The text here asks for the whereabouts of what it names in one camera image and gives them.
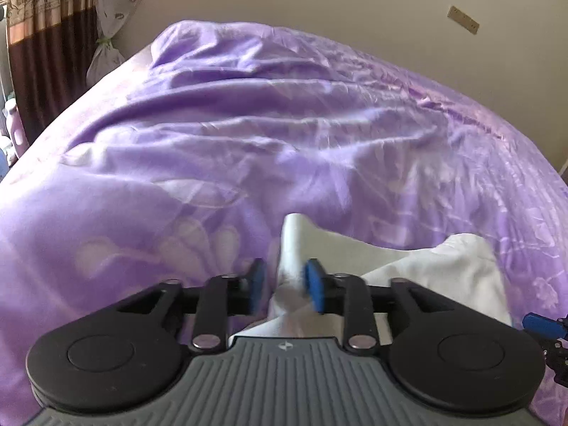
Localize tan wall patch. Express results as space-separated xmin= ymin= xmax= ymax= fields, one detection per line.
xmin=447 ymin=5 xmax=481 ymax=35

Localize purple floral blanket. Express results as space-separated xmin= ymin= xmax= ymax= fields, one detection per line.
xmin=0 ymin=20 xmax=568 ymax=426

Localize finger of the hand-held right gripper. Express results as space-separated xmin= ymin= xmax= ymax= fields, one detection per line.
xmin=522 ymin=312 xmax=568 ymax=384

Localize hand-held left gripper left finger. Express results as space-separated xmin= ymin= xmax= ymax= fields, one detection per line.
xmin=115 ymin=258 xmax=268 ymax=350

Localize white tied sheer curtain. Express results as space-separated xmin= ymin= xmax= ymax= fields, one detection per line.
xmin=86 ymin=0 xmax=155 ymax=88

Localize pale cloth pants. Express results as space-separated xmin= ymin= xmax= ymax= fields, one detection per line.
xmin=228 ymin=213 xmax=515 ymax=348

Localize pink bottle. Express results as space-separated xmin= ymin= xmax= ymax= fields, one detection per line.
xmin=4 ymin=99 xmax=28 ymax=157

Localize brown patterned curtain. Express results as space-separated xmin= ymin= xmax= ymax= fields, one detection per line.
xmin=0 ymin=0 xmax=102 ymax=147

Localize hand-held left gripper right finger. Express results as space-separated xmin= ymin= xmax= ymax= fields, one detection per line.
xmin=302 ymin=258 xmax=450 ymax=350

